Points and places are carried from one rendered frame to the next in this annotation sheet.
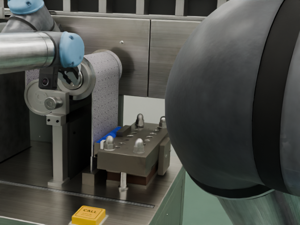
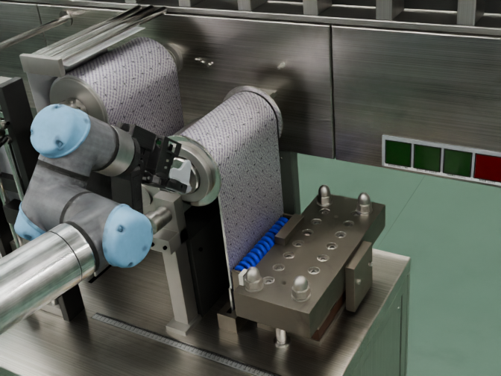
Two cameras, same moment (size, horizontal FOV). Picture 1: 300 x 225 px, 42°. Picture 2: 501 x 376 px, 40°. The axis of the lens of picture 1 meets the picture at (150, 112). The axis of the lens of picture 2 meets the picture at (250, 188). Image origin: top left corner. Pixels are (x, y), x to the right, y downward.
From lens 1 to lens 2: 0.50 m
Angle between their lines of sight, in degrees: 23
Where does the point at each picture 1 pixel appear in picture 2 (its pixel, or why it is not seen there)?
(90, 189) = (229, 344)
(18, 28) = (51, 184)
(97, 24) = (238, 31)
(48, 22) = (104, 150)
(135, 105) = not seen: hidden behind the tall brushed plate
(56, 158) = (174, 292)
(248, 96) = not seen: outside the picture
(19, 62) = (29, 310)
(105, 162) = (247, 309)
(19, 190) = (123, 341)
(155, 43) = (341, 69)
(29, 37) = (43, 259)
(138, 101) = not seen: hidden behind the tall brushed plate
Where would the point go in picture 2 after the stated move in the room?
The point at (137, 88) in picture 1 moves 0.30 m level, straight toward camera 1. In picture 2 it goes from (317, 144) to (294, 218)
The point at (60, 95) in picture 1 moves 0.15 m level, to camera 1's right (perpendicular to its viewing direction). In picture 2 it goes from (166, 204) to (243, 208)
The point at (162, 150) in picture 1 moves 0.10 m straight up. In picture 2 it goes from (350, 275) to (350, 233)
